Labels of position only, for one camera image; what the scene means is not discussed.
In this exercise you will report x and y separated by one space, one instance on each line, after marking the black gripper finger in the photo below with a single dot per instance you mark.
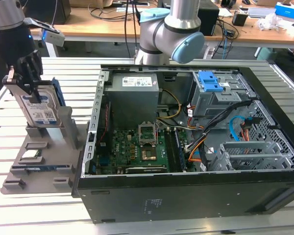
11 79
29 68

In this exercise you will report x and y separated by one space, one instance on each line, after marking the hard disk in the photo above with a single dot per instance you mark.
42 111

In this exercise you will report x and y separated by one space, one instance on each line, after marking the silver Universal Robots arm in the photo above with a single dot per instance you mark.
181 19

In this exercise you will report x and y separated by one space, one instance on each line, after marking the metal disk bay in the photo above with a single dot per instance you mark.
247 160

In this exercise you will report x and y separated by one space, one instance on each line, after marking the large black box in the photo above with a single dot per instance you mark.
51 11

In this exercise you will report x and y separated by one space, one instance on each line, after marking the wooden desk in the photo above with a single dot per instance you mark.
88 29

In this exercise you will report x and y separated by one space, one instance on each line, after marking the silver CPU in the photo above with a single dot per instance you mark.
31 154

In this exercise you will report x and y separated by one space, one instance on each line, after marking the grey parts rack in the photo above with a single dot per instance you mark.
51 151

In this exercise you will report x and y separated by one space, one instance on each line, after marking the blue RAM stick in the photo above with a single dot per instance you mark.
44 168

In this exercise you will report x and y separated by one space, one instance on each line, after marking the grey power supply unit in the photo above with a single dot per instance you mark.
132 102

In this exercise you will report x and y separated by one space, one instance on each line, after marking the green motherboard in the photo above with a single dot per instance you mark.
122 147

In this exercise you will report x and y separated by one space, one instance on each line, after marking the CPU socket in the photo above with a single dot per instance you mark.
148 154

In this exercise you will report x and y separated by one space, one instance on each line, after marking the black graphics card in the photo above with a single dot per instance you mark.
144 169

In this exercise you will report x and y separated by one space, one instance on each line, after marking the black RAM slot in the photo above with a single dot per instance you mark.
171 151

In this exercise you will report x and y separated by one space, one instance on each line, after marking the grey metal drive cage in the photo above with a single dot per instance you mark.
205 102

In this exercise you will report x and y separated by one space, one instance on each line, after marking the blue plastic drive latch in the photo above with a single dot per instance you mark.
209 80

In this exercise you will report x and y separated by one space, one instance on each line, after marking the white power strip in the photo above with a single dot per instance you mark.
210 52

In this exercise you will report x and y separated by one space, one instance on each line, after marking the black open PC case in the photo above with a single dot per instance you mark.
186 195

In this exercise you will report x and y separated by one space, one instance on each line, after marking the pale green bin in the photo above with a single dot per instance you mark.
265 54

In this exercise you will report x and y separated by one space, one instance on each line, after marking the clear plastic bag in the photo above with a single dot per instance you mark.
269 22

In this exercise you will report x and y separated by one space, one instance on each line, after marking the blue cardboard box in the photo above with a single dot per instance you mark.
287 11

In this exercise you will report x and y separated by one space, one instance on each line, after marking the small white box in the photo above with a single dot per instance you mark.
292 30

